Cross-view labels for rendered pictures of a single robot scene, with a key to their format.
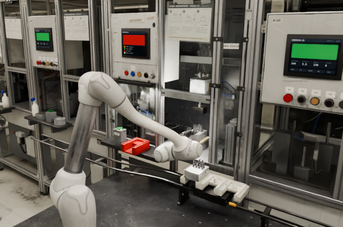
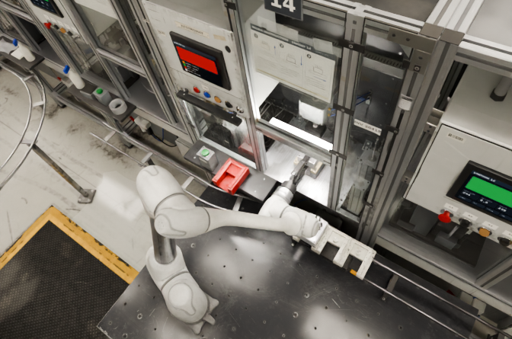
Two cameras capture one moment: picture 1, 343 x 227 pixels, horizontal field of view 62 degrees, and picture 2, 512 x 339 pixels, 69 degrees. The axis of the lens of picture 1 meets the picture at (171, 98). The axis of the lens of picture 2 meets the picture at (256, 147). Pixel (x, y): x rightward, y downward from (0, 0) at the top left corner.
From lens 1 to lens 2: 1.28 m
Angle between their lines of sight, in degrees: 43
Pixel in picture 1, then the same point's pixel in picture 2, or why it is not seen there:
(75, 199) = (180, 309)
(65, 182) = (162, 275)
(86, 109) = not seen: hidden behind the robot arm
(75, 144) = (161, 247)
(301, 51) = (485, 189)
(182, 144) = (293, 230)
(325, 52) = not seen: outside the picture
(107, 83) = (181, 231)
